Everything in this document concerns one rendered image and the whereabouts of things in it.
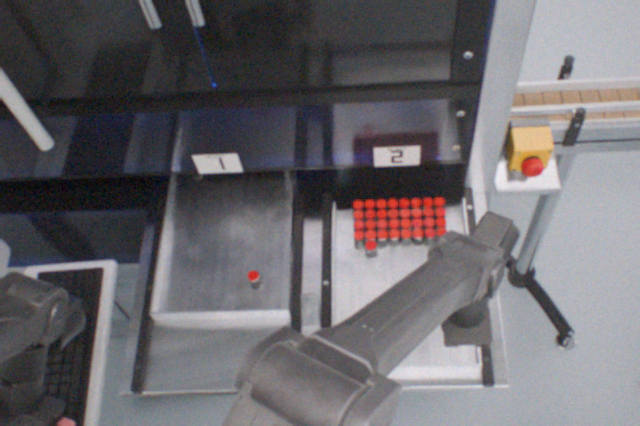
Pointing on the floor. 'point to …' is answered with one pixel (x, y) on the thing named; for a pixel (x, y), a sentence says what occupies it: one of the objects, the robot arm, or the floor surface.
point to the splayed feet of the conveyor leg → (543, 304)
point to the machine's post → (497, 90)
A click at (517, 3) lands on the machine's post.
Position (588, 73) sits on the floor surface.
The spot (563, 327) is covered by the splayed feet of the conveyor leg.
